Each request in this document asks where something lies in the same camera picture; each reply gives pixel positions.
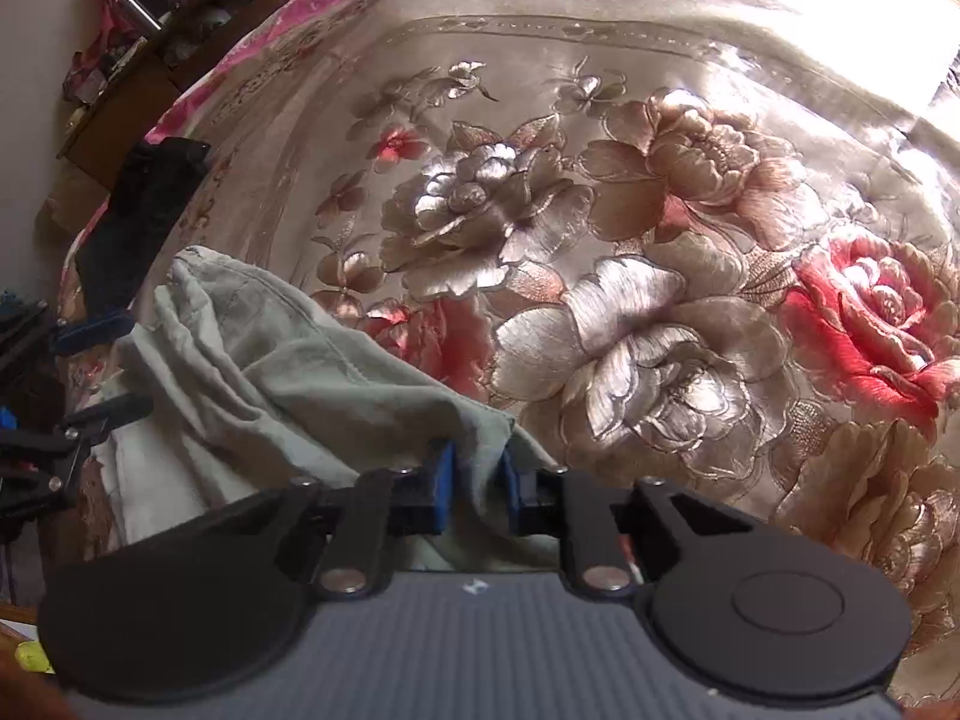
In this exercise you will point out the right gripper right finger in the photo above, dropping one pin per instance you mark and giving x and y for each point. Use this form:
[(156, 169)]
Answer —
[(572, 508)]

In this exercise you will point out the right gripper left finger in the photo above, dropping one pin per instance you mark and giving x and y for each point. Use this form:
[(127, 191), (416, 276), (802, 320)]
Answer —
[(365, 525)]

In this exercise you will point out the wooden tv cabinet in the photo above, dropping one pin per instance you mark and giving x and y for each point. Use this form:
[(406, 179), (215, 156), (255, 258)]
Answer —
[(191, 41)]

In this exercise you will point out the floral satin bed cover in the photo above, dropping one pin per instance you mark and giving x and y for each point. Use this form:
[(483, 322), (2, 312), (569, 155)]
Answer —
[(714, 241)]

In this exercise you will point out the olive green pants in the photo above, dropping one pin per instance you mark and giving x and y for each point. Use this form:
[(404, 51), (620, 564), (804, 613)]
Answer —
[(254, 385)]

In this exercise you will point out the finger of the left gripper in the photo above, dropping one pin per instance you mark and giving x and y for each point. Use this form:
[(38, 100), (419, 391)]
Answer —
[(38, 464), (71, 339)]

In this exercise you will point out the black folded garment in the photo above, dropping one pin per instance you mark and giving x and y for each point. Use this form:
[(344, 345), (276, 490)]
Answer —
[(155, 184)]

